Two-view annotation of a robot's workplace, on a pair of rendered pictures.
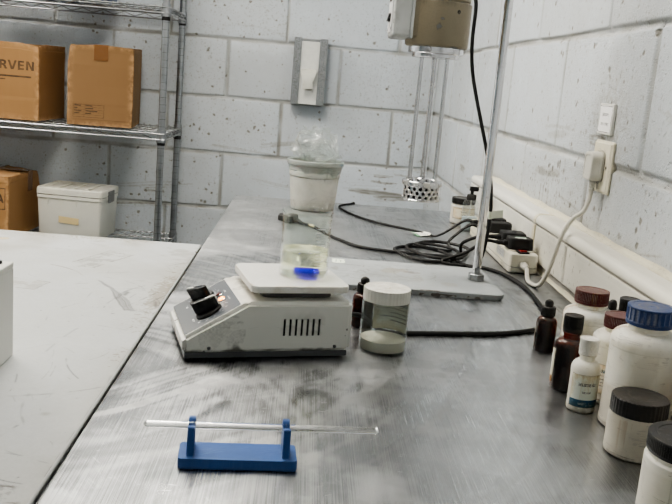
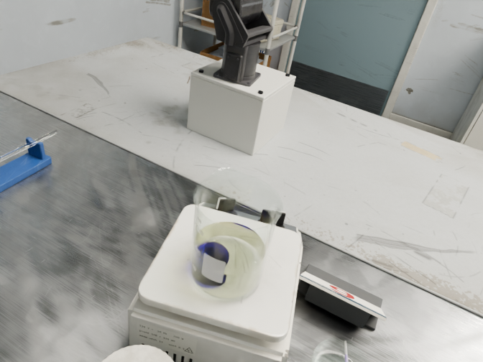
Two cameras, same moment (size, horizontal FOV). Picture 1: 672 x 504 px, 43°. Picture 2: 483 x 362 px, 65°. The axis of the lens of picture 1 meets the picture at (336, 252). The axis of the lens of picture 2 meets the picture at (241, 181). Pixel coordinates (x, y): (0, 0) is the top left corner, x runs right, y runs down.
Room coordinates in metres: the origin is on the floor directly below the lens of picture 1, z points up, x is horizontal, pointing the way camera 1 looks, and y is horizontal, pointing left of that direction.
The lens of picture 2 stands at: (1.11, -0.15, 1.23)
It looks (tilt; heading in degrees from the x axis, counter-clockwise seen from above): 35 degrees down; 115
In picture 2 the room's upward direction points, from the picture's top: 11 degrees clockwise
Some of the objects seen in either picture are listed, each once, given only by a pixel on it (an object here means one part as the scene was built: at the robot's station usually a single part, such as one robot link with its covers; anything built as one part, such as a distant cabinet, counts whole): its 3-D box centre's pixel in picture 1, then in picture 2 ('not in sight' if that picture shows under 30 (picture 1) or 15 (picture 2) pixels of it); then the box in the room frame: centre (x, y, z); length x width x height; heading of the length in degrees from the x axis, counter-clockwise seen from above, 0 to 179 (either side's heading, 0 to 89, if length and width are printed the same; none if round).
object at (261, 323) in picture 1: (267, 311); (228, 274); (1.00, 0.08, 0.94); 0.22 x 0.13 x 0.08; 108
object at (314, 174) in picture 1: (315, 167); not in sight; (2.13, 0.07, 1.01); 0.14 x 0.14 x 0.21
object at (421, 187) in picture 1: (427, 125); not in sight; (1.42, -0.13, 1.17); 0.07 x 0.07 x 0.25
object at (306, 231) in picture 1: (303, 244); (229, 238); (1.02, 0.04, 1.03); 0.07 x 0.06 x 0.08; 139
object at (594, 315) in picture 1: (586, 333); not in sight; (0.98, -0.31, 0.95); 0.06 x 0.06 x 0.11
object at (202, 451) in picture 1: (238, 442); (11, 164); (0.67, 0.07, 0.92); 0.10 x 0.03 x 0.04; 97
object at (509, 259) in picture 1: (500, 242); not in sight; (1.74, -0.34, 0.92); 0.40 x 0.06 x 0.04; 3
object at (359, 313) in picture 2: not in sight; (342, 289); (1.11, 0.15, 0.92); 0.09 x 0.06 x 0.04; 3
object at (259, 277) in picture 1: (290, 277); (228, 263); (1.01, 0.05, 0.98); 0.12 x 0.12 x 0.01; 18
